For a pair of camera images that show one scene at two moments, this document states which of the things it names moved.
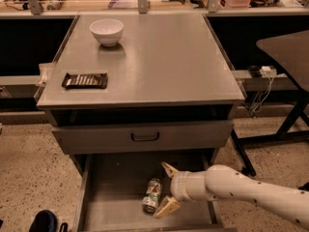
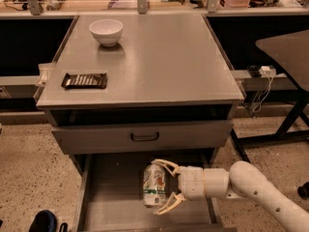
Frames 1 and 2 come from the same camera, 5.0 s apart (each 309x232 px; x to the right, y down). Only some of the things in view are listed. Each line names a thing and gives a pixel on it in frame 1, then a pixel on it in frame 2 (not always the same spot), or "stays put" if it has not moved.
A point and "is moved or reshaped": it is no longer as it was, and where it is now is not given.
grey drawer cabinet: (126, 94) stays put
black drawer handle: (146, 139) stays put
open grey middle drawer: (109, 188) stays put
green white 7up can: (152, 200) is moved or reshaped
